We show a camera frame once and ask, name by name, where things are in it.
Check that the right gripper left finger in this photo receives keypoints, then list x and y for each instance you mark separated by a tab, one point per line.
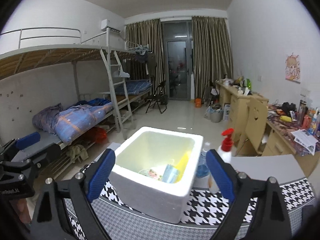
50	219

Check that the black folding chair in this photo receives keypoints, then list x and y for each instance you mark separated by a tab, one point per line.
157	98

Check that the houndstooth table runner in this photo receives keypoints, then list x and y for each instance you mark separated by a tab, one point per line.
204	211

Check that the white foam box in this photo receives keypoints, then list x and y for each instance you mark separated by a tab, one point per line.
155	148

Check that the yellow silicone scrubber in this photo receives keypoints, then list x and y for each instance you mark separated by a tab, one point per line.
181	165

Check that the clear blue spray bottle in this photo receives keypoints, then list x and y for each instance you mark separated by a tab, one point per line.
202	169

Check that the right brown curtain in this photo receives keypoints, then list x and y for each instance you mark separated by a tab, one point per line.
212	54

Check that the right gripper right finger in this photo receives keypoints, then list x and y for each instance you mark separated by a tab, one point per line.
270	219

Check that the anime girl poster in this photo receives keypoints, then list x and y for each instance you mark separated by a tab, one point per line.
292	69

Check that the left brown curtain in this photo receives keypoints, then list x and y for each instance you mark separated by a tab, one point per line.
145	39

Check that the blue plaid quilt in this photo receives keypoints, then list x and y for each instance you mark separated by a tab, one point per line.
71	123

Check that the orange floor object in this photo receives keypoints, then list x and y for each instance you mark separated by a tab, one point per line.
198	102

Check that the brown curtain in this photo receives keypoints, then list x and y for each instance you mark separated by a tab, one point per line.
145	39
212	54

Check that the grey trash bin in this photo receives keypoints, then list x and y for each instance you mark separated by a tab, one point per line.
216	115

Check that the white papers on desk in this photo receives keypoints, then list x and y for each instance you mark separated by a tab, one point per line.
305	139

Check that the wooden smiley chair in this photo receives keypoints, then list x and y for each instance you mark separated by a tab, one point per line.
250	143

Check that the blue face mask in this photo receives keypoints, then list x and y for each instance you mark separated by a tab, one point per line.
170	174

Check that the white air conditioner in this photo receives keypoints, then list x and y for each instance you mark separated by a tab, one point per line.
105	24

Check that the metal bunk bed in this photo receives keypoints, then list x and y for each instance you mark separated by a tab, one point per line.
24	59

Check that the glass balcony door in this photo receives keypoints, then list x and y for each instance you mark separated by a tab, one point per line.
178	58

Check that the white pump lotion bottle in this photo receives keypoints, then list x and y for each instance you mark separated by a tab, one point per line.
225	152

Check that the blue toiletry bottles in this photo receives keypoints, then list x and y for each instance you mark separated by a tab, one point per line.
313	124

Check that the wooden desk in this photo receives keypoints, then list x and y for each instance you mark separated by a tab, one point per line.
281	141
238	112

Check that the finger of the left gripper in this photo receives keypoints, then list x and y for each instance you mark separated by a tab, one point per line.
27	141

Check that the far wooden desk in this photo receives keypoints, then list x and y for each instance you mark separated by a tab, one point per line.
238	112

